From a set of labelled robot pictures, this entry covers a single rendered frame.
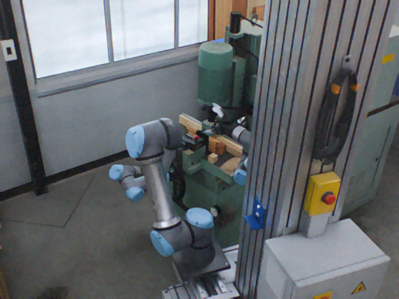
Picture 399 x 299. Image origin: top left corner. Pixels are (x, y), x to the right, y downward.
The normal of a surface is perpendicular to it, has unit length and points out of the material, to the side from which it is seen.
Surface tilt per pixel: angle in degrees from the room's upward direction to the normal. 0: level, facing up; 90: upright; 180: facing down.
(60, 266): 0
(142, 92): 90
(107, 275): 0
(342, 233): 0
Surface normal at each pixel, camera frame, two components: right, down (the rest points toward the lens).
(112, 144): 0.58, 0.46
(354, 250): 0.03, -0.84
